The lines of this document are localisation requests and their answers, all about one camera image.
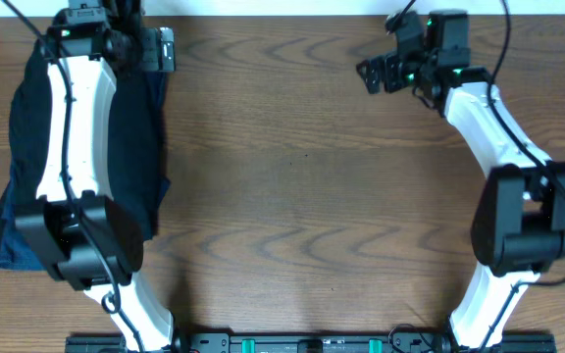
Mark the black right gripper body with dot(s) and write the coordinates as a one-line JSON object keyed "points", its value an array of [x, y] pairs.
{"points": [[400, 74]]}

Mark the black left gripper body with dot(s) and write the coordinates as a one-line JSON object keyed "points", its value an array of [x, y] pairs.
{"points": [[150, 53]]}

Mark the black shorts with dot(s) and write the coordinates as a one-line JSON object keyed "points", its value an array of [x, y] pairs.
{"points": [[134, 143]]}

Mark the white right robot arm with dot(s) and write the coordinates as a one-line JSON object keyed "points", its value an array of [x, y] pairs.
{"points": [[518, 230]]}

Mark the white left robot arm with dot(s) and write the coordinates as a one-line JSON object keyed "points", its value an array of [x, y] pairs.
{"points": [[73, 225]]}

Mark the navy blue shorts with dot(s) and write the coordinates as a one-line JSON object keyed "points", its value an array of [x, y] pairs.
{"points": [[10, 250]]}

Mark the black mounting rail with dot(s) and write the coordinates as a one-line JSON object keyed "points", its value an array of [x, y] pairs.
{"points": [[312, 344]]}

